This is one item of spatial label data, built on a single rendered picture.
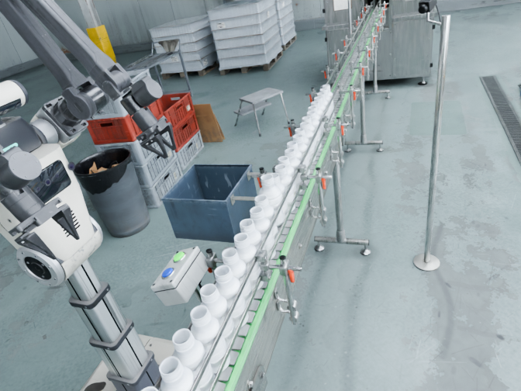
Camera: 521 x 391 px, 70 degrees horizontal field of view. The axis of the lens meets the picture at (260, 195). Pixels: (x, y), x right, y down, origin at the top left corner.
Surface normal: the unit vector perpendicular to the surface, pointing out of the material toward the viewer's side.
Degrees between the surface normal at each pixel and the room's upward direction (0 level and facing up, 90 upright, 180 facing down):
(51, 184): 90
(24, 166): 65
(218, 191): 90
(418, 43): 90
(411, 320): 0
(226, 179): 90
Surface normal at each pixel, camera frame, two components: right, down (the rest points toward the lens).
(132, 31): -0.31, 0.54
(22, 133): 0.93, 0.03
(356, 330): -0.17, -0.84
